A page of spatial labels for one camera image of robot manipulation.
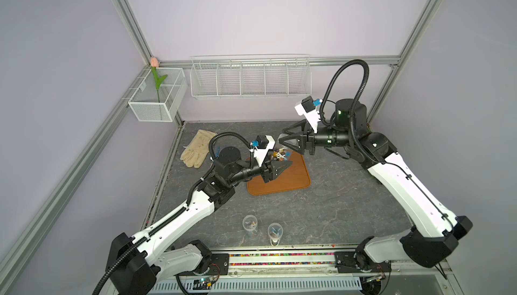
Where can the orange wooden tray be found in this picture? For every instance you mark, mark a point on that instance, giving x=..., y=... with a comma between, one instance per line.
x=293, y=178

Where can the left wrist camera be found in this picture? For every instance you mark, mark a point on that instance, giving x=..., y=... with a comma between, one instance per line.
x=261, y=146

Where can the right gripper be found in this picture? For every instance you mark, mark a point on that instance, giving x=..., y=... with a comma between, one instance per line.
x=297, y=149

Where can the beige work glove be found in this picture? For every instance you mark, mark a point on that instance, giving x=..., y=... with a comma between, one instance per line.
x=195, y=153

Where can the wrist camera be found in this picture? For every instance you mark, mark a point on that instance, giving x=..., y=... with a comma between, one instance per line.
x=261, y=146
x=309, y=108

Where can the clear plastic candy jar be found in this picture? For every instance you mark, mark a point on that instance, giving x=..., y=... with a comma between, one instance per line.
x=281, y=152

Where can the clear jar left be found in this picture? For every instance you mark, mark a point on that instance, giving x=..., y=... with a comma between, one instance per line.
x=250, y=224

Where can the white wire wall basket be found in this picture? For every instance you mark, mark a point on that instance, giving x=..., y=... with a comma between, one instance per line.
x=250, y=76

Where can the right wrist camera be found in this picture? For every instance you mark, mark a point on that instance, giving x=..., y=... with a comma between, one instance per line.
x=309, y=108

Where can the artificial pink tulip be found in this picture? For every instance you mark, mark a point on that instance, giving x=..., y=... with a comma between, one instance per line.
x=158, y=79

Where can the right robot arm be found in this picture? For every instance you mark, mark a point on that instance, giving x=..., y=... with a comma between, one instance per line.
x=436, y=230

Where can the white mesh wall box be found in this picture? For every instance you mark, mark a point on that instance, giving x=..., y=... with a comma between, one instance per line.
x=144, y=103

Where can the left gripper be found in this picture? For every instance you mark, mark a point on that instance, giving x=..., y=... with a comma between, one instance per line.
x=270, y=172

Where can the clear jar middle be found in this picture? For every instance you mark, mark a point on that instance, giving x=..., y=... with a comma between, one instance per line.
x=275, y=231

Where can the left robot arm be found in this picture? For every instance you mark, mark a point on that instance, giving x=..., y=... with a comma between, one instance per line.
x=232, y=164

